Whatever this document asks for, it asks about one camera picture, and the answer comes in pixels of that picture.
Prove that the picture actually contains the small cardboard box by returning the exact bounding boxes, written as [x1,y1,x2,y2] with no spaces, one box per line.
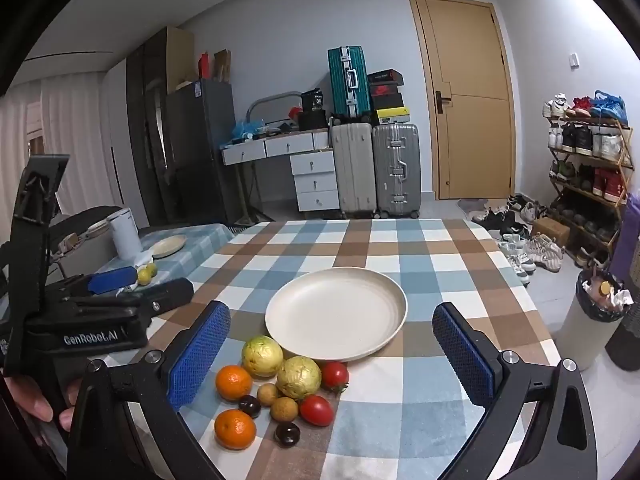
[531,217,571,247]

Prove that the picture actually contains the white trash bin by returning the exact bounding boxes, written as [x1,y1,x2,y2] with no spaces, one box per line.
[556,269,635,373]

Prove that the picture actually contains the blue plastic bag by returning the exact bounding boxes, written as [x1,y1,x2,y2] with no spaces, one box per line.
[232,119,266,141]

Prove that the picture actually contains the small cream plate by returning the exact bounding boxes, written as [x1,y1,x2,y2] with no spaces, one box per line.
[151,234,188,259]

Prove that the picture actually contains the green guava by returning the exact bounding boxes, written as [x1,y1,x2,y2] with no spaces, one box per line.
[241,335,284,379]

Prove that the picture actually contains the black chair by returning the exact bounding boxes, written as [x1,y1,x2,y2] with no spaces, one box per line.
[0,207,112,286]

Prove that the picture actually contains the yellow guava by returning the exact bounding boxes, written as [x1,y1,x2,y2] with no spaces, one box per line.
[276,355,322,400]

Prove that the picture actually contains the person's left hand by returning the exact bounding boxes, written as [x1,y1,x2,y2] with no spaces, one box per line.
[0,372,86,433]

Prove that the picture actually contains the yellow wooden door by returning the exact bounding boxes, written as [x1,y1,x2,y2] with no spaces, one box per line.
[408,0,516,201]

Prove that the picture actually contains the wooden shoe rack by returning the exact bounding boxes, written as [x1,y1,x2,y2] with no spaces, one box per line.
[545,110,635,263]

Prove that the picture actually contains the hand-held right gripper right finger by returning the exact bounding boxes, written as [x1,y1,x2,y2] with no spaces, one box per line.
[432,302,598,480]

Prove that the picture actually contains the brown blue checkered tablecloth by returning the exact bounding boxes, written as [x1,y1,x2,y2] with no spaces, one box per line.
[90,217,563,480]

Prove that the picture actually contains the grey metal tube frame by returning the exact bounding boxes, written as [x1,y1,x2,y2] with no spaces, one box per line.
[248,91,301,126]

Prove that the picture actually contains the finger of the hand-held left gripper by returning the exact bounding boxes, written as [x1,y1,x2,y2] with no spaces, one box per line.
[47,266,138,306]
[65,278,195,328]

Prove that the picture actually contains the black bag with white print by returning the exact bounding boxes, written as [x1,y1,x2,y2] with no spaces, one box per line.
[300,89,326,113]

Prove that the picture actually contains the beige suitcase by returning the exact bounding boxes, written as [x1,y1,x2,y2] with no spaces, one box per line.
[330,121,378,219]

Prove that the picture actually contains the light blue checkered tablecloth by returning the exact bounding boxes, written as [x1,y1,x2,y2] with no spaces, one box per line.
[95,222,236,293]

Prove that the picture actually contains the cream round plate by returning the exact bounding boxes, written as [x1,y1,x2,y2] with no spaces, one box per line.
[265,267,408,363]

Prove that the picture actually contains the grey suitcase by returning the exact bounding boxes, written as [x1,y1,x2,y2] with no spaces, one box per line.
[371,123,422,219]

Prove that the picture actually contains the rows of assorted sneakers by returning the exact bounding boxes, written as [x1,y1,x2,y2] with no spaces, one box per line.
[544,92,628,256]

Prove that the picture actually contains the teal suitcase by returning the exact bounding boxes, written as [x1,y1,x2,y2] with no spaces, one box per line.
[327,46,372,120]

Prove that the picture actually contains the purple bag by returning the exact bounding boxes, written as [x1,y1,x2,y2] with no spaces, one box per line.
[612,192,640,286]

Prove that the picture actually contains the black yellow shoe box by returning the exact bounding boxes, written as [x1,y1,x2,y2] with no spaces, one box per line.
[374,106,412,125]

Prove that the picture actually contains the dark wardrobe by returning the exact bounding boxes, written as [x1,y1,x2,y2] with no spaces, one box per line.
[125,26,196,223]

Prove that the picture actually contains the orange mandarin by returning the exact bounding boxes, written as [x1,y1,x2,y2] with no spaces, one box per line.
[215,365,254,402]
[214,409,257,450]

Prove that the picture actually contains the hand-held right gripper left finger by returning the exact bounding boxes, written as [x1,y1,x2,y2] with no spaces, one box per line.
[67,301,232,480]

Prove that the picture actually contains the red tomato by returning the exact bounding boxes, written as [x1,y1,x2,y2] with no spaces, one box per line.
[320,361,350,394]
[299,395,335,427]

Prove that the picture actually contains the dark grey fridge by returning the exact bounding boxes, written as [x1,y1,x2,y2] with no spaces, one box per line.
[165,79,242,226]

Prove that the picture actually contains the white curtain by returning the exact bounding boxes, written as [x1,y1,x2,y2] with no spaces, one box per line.
[0,76,108,213]

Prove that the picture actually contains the white desk with drawers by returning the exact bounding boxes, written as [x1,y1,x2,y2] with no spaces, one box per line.
[221,127,338,212]

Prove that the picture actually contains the scattered pile of sneakers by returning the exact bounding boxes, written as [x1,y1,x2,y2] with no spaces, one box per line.
[470,192,566,287]

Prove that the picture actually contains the white kettle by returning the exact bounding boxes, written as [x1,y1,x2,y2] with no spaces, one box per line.
[109,207,143,261]

